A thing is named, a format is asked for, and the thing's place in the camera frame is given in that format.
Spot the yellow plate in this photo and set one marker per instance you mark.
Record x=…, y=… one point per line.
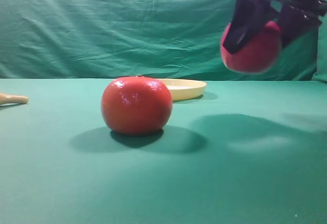
x=184, y=89

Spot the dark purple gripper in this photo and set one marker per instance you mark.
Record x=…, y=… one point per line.
x=294, y=18

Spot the red apple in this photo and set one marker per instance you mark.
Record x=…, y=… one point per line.
x=258, y=55

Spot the green backdrop cloth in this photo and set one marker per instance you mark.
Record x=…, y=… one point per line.
x=53, y=39

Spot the wooden handle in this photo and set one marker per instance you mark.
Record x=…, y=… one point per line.
x=12, y=99

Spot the orange tangerine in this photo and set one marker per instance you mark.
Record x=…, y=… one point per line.
x=136, y=105

